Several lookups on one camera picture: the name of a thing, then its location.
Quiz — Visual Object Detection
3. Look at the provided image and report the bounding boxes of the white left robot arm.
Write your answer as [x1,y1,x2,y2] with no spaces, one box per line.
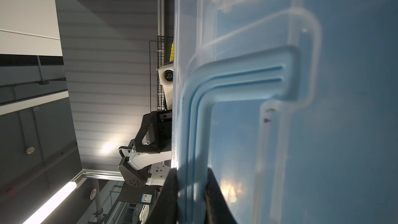
[118,110,173,188]

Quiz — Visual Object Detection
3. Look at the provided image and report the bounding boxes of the black wire basket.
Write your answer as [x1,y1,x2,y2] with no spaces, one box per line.
[149,36,174,111]

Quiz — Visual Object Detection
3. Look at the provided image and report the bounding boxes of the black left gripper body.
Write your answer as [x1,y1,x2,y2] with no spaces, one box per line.
[133,110,173,153]

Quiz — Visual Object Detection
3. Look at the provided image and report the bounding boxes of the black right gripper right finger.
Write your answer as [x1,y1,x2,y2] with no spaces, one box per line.
[204,168,237,224]

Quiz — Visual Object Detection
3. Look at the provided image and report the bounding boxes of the yellow marker in basket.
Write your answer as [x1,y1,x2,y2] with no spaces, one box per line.
[169,42,175,62]

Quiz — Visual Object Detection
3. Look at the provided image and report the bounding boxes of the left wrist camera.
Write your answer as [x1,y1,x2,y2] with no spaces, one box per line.
[158,62,174,110]

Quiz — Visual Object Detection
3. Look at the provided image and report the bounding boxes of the blue plastic tool box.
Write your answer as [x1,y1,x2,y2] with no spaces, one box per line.
[172,0,398,224]

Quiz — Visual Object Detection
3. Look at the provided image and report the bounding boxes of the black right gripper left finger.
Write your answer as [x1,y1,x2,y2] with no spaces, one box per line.
[145,169,178,224]

